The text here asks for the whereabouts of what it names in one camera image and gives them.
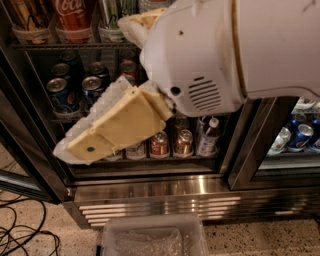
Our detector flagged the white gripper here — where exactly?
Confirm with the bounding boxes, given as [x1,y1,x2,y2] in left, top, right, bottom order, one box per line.
[118,0,245,117]

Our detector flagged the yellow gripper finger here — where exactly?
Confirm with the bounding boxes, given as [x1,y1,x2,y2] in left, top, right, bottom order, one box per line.
[53,76,173,165]

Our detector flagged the green can top shelf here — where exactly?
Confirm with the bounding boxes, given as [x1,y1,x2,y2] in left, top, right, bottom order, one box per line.
[98,0,136,30]

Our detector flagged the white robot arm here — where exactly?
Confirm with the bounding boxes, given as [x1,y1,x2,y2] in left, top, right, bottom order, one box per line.
[53,0,320,165]

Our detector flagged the clear water bottle top shelf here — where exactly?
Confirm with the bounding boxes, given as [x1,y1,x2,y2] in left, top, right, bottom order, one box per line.
[138,0,172,13]

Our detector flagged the middle red soda can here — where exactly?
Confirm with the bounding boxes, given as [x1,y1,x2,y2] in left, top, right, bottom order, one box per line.
[119,61,138,79]

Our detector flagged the front blue pepsi can right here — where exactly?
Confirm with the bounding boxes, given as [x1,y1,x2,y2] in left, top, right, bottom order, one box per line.
[82,76,107,106]

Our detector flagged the blue pepsi can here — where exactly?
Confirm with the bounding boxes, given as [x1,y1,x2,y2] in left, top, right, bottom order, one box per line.
[46,78,80,114]
[51,63,73,83]
[82,76,107,106]
[88,61,110,83]

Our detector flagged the bottom shelf red can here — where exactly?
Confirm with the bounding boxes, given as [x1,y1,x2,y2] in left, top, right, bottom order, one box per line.
[150,131,169,157]

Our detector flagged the middle blue pepsi can right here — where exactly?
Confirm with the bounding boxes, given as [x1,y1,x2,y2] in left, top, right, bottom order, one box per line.
[88,61,110,83]

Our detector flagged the red coca-cola can top shelf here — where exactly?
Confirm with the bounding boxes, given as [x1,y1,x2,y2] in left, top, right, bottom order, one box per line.
[51,0,95,43]

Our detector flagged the bottom shelf gold can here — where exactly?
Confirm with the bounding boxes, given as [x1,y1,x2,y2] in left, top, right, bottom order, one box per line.
[174,129,193,157]

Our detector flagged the front blue pepsi can left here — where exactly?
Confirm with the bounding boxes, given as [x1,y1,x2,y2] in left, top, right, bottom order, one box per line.
[46,78,80,114]

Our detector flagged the middle blue pepsi can left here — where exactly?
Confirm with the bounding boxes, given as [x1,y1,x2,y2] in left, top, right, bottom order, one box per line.
[51,63,73,83]

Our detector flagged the bottom shelf tea bottle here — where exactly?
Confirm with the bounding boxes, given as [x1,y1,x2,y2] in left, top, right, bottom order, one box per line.
[196,117,220,157]

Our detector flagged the gold can top shelf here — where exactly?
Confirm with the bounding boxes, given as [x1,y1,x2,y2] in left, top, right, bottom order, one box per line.
[1,0,57,44]

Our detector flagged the open fridge door left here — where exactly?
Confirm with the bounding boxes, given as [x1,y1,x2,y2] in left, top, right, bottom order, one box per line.
[0,89,68,205]

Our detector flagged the stainless steel fridge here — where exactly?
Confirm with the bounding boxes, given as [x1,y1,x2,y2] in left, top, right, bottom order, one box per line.
[0,0,320,228]

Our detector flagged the blue pepsi can right compartment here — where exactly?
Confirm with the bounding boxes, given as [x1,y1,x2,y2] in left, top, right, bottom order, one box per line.
[288,124,314,152]

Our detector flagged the clear plastic bin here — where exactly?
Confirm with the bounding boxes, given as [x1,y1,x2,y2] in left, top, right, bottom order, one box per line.
[100,214,209,256]

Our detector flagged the black cables on floor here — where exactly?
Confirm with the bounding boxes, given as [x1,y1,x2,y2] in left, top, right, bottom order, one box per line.
[0,189,61,256]

